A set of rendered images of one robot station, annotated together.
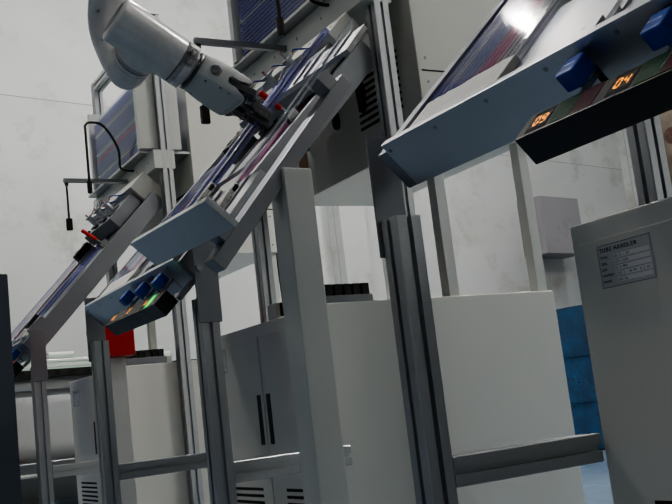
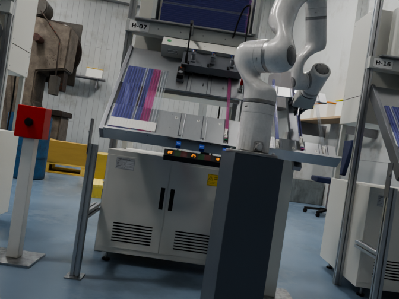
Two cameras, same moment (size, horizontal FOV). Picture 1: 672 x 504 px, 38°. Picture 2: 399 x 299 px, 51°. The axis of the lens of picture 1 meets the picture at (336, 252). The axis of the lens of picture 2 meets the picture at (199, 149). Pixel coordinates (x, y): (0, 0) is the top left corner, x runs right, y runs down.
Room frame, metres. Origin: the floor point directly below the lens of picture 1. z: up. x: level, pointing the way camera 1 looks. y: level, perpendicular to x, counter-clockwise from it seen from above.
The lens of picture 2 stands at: (1.12, 2.15, 0.70)
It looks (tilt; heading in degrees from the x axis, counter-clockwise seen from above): 0 degrees down; 299
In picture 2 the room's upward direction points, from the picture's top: 8 degrees clockwise
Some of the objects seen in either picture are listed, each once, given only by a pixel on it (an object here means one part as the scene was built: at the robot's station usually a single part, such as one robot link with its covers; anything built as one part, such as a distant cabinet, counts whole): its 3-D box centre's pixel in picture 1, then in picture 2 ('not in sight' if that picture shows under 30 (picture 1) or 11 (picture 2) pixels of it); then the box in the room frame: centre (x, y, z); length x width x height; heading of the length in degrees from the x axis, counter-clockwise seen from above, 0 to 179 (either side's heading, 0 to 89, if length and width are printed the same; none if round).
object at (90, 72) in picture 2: not in sight; (94, 73); (8.82, -5.68, 2.13); 0.41 x 0.34 x 0.23; 41
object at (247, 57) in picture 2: not in sight; (256, 72); (1.74, 0.70, 1.00); 0.19 x 0.12 x 0.24; 170
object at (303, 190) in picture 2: not in sight; (293, 177); (3.27, -5.23, 0.41); 0.85 x 0.70 x 0.81; 41
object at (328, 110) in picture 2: not in sight; (329, 111); (2.75, -4.97, 1.59); 0.47 x 0.38 x 0.26; 131
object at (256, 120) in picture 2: not in sight; (255, 129); (1.71, 0.71, 0.79); 0.19 x 0.19 x 0.18
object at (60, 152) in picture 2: not in sight; (50, 154); (6.34, -2.47, 0.24); 1.25 x 0.86 x 0.47; 43
